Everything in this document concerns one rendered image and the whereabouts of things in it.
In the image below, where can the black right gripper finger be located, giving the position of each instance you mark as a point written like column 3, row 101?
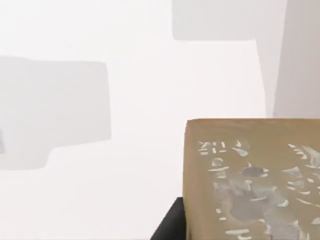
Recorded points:
column 172, row 222

